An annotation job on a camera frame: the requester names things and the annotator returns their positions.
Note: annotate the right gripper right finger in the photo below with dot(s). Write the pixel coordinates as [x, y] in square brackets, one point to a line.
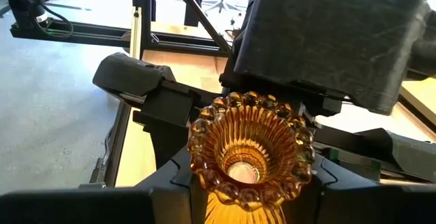
[374, 205]

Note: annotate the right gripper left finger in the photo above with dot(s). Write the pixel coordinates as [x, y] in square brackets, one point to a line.
[85, 207]

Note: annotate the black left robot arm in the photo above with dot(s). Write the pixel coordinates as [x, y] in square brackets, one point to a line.
[425, 53]

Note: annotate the amber glass candlestick holder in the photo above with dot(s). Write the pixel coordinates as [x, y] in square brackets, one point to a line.
[252, 128]

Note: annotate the black table frame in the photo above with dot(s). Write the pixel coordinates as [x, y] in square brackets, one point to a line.
[102, 36]

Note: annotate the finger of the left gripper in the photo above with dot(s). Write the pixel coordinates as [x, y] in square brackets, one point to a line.
[402, 156]
[163, 105]

